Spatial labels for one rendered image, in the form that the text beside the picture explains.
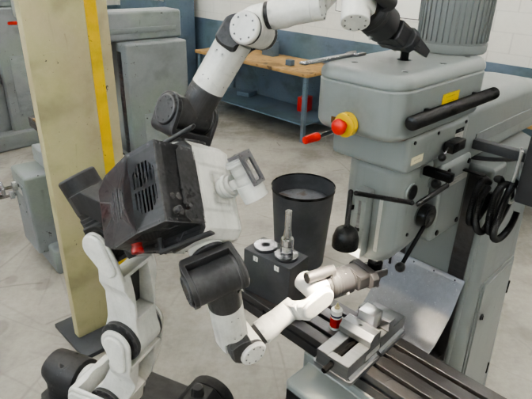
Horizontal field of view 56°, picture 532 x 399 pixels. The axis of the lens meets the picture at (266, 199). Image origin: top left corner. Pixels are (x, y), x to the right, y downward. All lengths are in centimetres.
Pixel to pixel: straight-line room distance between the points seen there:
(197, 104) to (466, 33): 75
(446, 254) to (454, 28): 82
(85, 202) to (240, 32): 63
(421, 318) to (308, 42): 559
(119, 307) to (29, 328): 194
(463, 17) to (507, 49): 429
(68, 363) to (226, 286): 100
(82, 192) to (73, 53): 131
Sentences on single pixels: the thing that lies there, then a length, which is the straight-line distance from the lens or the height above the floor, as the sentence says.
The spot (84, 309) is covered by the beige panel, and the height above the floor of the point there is 21.
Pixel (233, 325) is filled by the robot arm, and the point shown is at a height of 127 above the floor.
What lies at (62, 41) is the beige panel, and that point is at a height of 174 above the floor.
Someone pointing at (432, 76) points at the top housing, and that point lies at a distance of 127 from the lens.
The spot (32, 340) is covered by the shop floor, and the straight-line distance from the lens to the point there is 343.
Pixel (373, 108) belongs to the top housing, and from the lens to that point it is 120.
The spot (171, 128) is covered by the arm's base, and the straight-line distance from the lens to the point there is 128.
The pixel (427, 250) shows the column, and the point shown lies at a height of 115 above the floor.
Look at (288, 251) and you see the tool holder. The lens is 182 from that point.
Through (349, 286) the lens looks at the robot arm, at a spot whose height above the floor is 124.
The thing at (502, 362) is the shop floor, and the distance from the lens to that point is 339.
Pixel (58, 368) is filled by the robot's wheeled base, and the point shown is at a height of 74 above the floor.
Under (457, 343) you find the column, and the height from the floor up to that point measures 80.
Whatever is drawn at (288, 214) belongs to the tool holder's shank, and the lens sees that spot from 176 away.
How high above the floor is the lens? 212
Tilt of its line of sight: 26 degrees down
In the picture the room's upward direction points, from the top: 2 degrees clockwise
